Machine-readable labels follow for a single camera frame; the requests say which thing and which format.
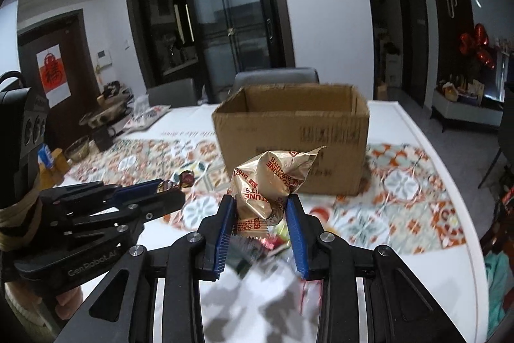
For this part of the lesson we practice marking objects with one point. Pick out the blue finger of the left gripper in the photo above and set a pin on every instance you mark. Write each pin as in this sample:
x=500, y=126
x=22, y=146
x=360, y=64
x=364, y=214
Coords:
x=160, y=202
x=98, y=193

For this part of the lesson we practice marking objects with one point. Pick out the wall intercom panel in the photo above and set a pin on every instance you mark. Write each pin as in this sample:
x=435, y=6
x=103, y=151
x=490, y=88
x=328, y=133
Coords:
x=104, y=58

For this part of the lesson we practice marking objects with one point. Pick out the red gold candy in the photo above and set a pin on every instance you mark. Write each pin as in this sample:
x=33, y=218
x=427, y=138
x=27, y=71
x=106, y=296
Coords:
x=184, y=180

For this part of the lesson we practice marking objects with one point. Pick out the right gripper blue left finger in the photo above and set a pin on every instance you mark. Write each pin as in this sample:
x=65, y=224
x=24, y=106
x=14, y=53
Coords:
x=121, y=307

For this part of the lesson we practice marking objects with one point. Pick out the gold fortune biscuit packet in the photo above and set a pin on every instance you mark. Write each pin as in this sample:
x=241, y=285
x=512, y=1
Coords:
x=261, y=187

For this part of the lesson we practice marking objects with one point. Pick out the glass bowl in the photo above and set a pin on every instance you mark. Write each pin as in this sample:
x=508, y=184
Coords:
x=79, y=150

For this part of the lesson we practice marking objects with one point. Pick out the white low cabinet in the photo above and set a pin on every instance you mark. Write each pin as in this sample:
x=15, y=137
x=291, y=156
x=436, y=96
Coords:
x=463, y=117

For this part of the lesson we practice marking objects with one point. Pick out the left hand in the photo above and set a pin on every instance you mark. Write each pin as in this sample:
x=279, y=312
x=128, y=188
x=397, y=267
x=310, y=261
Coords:
x=34, y=315

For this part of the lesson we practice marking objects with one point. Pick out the printed tissue pack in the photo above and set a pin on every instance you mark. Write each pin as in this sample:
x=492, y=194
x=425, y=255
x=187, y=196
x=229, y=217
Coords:
x=146, y=119

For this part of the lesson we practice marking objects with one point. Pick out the grey chair right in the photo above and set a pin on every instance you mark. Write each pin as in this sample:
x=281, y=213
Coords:
x=276, y=76

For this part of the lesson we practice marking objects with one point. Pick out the red heart balloons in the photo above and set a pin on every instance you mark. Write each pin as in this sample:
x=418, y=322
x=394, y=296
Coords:
x=477, y=44

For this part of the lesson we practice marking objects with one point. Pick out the grey chair left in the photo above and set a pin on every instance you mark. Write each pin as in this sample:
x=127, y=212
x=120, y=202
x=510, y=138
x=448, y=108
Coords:
x=180, y=93

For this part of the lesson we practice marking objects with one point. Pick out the brown cardboard box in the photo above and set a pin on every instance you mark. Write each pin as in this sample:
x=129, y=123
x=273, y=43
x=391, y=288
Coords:
x=332, y=119

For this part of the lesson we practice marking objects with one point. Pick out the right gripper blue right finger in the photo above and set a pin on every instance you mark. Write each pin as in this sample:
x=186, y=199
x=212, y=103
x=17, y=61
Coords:
x=398, y=306

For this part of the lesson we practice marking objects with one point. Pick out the glass sliding door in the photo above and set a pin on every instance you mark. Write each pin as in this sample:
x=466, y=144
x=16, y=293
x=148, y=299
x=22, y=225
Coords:
x=209, y=41

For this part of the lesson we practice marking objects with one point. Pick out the red fu calendar poster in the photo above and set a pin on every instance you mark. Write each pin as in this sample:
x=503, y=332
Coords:
x=53, y=76

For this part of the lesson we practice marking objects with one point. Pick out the dark red snack packet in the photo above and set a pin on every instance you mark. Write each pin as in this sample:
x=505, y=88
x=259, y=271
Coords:
x=273, y=243

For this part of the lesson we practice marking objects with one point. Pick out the grey chair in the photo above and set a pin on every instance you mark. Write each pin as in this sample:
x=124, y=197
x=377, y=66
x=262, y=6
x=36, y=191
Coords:
x=180, y=93
x=276, y=76

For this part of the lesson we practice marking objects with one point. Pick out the patterned tablecloth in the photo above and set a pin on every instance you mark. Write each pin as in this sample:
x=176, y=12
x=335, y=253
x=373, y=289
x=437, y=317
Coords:
x=408, y=201

